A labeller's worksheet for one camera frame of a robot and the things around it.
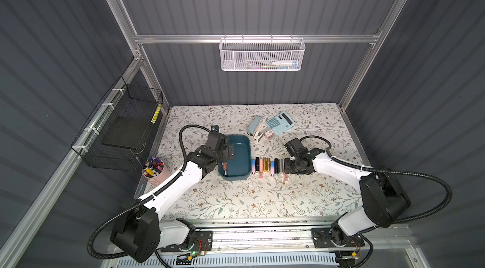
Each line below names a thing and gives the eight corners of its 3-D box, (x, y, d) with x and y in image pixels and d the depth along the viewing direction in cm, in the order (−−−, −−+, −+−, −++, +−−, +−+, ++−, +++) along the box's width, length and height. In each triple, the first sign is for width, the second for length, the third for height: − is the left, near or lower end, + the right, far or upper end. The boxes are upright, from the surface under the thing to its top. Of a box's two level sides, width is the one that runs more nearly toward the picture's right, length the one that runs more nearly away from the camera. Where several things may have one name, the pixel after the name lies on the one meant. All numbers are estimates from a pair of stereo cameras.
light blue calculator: (276, 135, 109) (276, 132, 106) (265, 123, 115) (265, 119, 112) (294, 126, 113) (295, 122, 111) (283, 114, 119) (284, 111, 116)
